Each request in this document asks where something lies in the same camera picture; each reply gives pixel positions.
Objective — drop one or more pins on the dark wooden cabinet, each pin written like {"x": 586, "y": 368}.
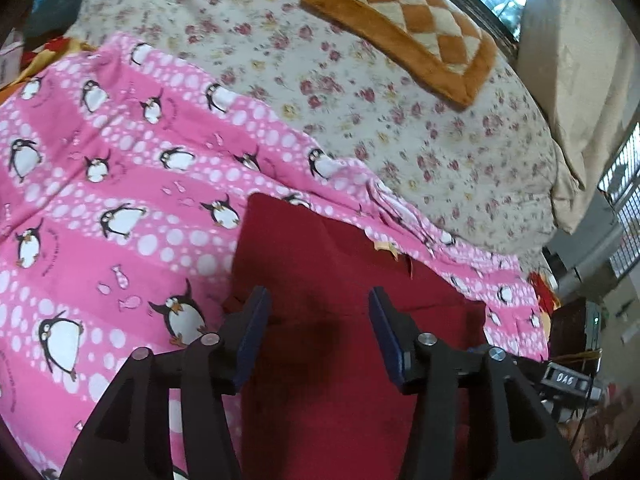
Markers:
{"x": 575, "y": 327}

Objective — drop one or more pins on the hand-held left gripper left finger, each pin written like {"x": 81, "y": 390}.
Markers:
{"x": 252, "y": 330}

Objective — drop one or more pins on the beige embossed cloth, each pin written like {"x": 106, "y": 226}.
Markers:
{"x": 590, "y": 60}

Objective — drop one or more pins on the metal window grate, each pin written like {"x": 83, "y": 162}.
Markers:
{"x": 622, "y": 200}

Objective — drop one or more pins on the dark red garment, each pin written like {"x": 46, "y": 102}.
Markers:
{"x": 320, "y": 270}

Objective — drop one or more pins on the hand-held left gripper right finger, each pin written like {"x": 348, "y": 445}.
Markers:
{"x": 387, "y": 332}

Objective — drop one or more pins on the orange checkered plush mat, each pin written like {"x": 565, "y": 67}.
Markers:
{"x": 400, "y": 5}

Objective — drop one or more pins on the pink penguin print blanket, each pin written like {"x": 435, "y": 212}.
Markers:
{"x": 125, "y": 185}

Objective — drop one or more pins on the floral print quilt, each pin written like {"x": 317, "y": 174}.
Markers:
{"x": 300, "y": 60}

